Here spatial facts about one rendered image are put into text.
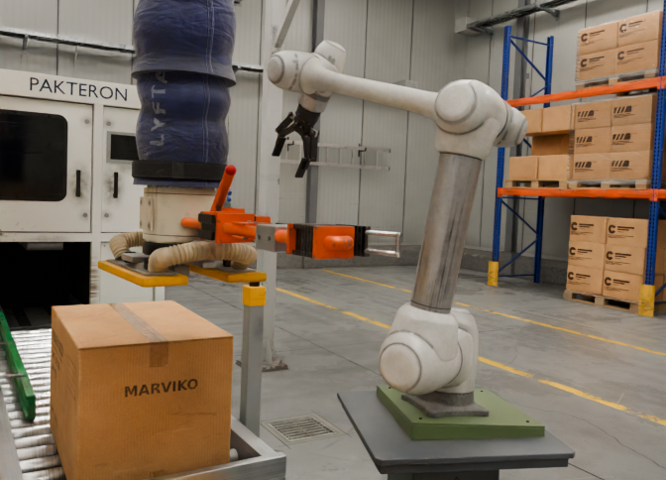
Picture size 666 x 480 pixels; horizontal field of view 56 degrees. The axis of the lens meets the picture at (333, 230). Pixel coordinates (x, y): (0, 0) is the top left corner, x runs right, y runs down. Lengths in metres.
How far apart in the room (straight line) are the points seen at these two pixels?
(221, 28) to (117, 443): 1.05
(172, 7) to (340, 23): 11.04
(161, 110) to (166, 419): 0.81
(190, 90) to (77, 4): 9.44
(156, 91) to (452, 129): 0.66
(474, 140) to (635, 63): 7.85
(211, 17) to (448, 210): 0.69
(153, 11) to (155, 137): 0.27
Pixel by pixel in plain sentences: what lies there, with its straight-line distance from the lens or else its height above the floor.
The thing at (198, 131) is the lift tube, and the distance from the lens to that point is 1.43.
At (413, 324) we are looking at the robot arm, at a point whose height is 1.05.
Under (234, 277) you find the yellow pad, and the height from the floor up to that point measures 1.15.
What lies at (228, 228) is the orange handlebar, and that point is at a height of 1.27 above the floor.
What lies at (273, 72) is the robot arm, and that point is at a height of 1.68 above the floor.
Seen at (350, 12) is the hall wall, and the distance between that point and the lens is 12.62.
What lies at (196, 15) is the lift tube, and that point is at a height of 1.72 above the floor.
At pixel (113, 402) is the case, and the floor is 0.80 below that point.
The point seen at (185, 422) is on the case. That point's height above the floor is 0.72.
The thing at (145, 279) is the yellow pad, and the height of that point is 1.16.
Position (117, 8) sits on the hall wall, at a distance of 10.95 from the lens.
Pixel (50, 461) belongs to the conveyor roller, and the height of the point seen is 0.54.
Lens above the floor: 1.34
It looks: 3 degrees down
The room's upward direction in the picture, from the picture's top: 2 degrees clockwise
